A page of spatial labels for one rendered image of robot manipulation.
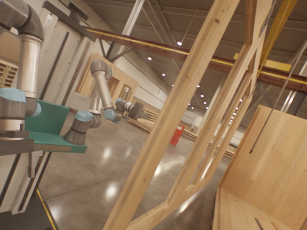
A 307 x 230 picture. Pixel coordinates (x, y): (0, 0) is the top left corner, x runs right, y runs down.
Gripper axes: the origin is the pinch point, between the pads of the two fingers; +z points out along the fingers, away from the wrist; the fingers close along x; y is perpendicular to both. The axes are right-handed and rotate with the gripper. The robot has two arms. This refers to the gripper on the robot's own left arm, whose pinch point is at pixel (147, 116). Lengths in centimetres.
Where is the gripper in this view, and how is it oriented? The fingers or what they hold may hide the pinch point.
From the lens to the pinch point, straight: 111.8
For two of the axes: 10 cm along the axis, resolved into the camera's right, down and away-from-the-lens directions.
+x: 4.4, -9.0, -0.4
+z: 7.5, 3.9, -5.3
